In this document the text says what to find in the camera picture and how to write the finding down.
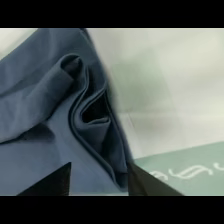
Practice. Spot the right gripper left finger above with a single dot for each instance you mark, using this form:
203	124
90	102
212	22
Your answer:
55	184

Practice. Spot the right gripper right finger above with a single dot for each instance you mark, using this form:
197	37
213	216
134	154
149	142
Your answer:
145	185

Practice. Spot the blue shirt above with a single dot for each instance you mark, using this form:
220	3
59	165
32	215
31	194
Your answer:
43	110

